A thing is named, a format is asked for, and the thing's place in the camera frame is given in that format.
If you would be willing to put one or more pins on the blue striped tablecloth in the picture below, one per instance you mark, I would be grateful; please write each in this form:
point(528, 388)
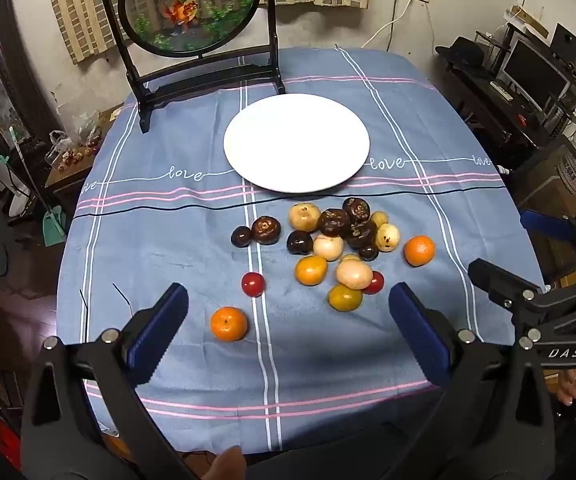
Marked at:
point(318, 355)

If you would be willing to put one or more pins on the clear plastic bags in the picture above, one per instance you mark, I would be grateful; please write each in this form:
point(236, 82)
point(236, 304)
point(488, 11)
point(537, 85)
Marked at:
point(77, 130)

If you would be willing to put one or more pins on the tan round pear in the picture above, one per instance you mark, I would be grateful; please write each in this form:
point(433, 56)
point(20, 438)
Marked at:
point(304, 215)

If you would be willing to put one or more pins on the pale beige round pear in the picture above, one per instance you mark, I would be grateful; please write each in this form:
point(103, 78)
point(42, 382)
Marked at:
point(328, 247)

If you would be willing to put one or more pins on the green broom with dustpan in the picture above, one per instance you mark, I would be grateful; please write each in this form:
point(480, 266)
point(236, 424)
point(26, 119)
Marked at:
point(50, 225)

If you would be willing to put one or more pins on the red cherry tomato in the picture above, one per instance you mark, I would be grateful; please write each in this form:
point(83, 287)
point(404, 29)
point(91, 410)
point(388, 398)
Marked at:
point(253, 284)
point(376, 283)

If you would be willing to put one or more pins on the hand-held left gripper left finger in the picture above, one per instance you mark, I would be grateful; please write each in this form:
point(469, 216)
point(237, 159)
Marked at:
point(160, 330)

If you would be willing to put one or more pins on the small wooden side table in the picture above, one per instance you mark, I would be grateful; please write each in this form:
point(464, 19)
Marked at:
point(65, 180)

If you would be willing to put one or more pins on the small dark plum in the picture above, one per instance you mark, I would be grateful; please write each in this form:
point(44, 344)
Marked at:
point(300, 242)
point(368, 252)
point(241, 236)

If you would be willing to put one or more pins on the green-yellow tangerine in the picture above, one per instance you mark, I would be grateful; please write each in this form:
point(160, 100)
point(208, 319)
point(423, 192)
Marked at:
point(345, 298)

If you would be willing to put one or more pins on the dark brown mangosteen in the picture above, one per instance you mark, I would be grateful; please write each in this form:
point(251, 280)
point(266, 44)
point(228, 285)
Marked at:
point(361, 235)
point(266, 230)
point(334, 222)
point(357, 209)

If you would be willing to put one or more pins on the small tan longan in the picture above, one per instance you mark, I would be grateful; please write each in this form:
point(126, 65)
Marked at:
point(380, 218)

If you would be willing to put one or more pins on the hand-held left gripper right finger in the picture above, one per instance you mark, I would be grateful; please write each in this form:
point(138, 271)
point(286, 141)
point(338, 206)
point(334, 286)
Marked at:
point(418, 330)

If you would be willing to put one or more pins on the computer monitor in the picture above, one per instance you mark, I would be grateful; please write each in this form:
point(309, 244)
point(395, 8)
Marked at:
point(535, 72)

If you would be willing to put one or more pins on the checked beige curtain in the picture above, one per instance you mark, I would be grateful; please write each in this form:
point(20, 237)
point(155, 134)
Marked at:
point(77, 10)

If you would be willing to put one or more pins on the black desk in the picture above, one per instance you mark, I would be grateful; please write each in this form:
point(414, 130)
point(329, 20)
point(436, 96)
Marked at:
point(473, 95)

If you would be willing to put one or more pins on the person's left hand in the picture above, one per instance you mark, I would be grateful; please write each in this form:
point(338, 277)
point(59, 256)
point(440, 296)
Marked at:
point(225, 465)

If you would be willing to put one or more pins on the orange tangerine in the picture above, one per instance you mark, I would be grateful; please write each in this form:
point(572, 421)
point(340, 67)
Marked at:
point(419, 250)
point(228, 324)

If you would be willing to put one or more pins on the black speaker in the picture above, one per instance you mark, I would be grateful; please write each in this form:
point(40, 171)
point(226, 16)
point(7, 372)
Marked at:
point(568, 45)

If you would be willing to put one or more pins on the black hat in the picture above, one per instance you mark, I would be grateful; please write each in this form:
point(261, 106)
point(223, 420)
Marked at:
point(460, 52)

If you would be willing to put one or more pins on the spotted beige pear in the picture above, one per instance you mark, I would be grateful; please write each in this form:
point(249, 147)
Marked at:
point(388, 237)

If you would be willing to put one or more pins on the yellow-orange tangerine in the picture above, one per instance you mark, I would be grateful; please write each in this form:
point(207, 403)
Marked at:
point(311, 270)

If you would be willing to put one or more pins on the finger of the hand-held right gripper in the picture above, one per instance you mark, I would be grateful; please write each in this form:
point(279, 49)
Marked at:
point(503, 285)
point(548, 222)

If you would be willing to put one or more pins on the white plate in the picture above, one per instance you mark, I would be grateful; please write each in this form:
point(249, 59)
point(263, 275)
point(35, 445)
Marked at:
point(297, 142)

